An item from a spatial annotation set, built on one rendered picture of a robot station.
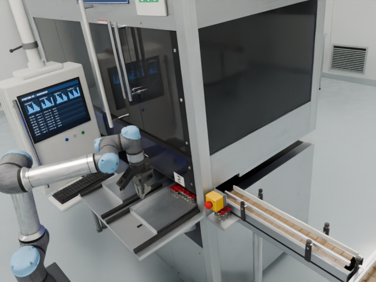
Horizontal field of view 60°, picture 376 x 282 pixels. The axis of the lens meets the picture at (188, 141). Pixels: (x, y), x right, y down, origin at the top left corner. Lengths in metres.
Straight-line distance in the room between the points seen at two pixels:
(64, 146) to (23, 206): 0.81
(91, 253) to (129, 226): 1.27
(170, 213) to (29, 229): 0.67
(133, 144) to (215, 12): 0.63
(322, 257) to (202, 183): 0.60
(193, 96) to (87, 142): 1.16
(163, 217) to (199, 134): 0.52
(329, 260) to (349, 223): 1.63
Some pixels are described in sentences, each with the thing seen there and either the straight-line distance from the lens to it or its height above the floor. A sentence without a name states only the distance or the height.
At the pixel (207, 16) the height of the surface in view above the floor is 1.84.
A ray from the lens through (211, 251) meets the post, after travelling 1.92.
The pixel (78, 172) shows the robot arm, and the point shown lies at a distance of 1.30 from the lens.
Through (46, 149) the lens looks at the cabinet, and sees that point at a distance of 2.25.
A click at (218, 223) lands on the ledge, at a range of 1.68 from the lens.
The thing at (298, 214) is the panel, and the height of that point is 0.35.
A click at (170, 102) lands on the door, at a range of 1.56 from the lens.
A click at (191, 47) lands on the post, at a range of 1.34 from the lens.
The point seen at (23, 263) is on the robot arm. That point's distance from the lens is 1.60.
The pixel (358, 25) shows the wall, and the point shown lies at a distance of 6.05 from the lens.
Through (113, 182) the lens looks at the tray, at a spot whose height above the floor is 0.88.
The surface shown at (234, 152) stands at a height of 1.15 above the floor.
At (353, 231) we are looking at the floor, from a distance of 3.03.
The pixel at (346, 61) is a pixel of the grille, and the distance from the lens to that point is 6.23.
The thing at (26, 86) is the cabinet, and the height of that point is 1.52.
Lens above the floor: 2.02
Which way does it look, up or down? 28 degrees down
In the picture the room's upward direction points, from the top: 7 degrees counter-clockwise
